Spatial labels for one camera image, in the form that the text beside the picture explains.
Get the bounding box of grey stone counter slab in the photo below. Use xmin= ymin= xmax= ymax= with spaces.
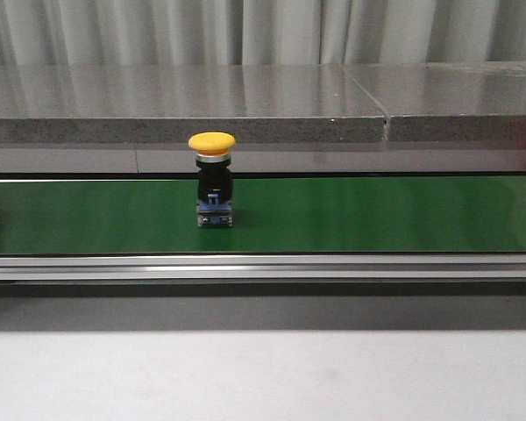
xmin=0 ymin=65 xmax=384 ymax=145
xmin=344 ymin=61 xmax=526 ymax=145

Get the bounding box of green conveyor belt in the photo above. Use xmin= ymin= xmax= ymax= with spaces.
xmin=0 ymin=175 xmax=526 ymax=254

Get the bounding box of yellow mushroom push button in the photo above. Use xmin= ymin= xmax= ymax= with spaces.
xmin=188 ymin=132 xmax=236 ymax=226

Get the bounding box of grey stone counter right slab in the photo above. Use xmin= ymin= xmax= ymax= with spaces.
xmin=344 ymin=61 xmax=526 ymax=145

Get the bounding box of aluminium conveyor frame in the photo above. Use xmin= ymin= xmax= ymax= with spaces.
xmin=0 ymin=253 xmax=526 ymax=284

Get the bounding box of white pleated curtain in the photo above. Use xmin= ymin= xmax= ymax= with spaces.
xmin=0 ymin=1 xmax=526 ymax=65

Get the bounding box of grey stone counter left slab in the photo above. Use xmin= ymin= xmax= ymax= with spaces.
xmin=0 ymin=65 xmax=384 ymax=145

